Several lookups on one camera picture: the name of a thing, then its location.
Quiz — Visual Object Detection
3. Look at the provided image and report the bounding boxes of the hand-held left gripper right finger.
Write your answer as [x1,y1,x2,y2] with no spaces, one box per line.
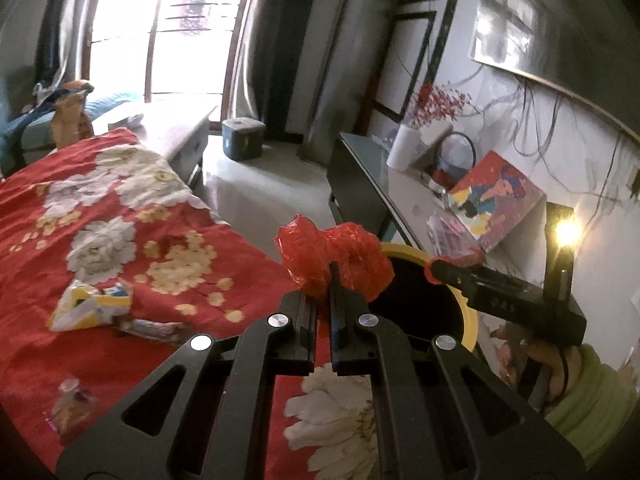
[329,261,587,480]

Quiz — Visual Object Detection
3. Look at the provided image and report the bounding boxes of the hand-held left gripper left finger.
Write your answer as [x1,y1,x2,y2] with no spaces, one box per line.
[55,291,318,480]

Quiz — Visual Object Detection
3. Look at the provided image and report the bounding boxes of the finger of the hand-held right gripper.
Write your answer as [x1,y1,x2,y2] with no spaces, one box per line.
[433,260,478,298]

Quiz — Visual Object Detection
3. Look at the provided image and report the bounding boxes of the yellow trash bin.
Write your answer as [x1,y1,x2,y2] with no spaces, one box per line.
[367,241,480,357]

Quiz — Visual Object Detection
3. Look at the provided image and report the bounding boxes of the red plastic bag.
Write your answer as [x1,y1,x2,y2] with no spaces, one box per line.
[274,214,393,303]

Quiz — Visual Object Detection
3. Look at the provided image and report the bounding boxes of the person's right forearm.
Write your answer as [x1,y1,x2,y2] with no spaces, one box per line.
[542,342,640,470]

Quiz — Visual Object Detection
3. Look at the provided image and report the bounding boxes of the person's right hand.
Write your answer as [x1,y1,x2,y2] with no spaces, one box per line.
[492,325,572,409]

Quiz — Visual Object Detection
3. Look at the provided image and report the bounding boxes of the red painted canvas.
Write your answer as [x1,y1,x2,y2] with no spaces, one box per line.
[446,149,547,255]

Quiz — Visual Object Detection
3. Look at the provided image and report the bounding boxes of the round table mirror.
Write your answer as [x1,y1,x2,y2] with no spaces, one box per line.
[436,131,477,183]

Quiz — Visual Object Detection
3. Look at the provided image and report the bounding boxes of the dark glass-top desk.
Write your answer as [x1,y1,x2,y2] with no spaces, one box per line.
[326,131,506,261]

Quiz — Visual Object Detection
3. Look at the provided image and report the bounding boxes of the white toilet paper roll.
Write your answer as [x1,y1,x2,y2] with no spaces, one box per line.
[386,124,427,172]

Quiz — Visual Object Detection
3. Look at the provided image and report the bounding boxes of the dark candy wrapper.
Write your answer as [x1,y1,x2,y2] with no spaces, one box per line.
[116,316,195,347]

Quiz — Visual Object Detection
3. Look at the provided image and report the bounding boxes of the red floral bedspread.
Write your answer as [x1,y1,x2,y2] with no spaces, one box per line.
[0,126,383,480]

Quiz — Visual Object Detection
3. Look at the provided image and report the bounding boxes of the teal storage box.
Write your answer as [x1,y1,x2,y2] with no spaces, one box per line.
[220,116,265,162]

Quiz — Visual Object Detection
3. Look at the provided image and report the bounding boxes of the yellow white snack wrapper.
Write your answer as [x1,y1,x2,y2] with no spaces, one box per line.
[46,279,135,332]

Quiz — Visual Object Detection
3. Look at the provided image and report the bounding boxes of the low bedside bench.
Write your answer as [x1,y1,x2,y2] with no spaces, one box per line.
[106,104,222,187]

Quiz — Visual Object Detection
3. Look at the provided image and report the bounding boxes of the grey curtain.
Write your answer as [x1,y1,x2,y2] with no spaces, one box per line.
[304,0,403,163]

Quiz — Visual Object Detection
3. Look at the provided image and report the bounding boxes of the purple gold candy wrapper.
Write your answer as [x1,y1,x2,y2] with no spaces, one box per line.
[46,376,97,435]

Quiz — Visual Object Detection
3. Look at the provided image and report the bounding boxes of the dark curtain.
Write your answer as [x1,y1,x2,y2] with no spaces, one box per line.
[249,0,323,142]

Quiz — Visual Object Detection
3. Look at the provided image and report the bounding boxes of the brown paper bag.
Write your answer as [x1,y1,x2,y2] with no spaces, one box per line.
[51,80,95,150]

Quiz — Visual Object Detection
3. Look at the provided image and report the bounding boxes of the glass balcony door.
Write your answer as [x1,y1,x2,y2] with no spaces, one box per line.
[82,0,263,107]

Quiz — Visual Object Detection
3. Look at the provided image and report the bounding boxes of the blue sofa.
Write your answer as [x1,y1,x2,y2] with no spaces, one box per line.
[0,89,143,177]

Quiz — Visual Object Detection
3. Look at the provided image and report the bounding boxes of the black wall frame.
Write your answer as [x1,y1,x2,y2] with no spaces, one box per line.
[369,0,468,123]

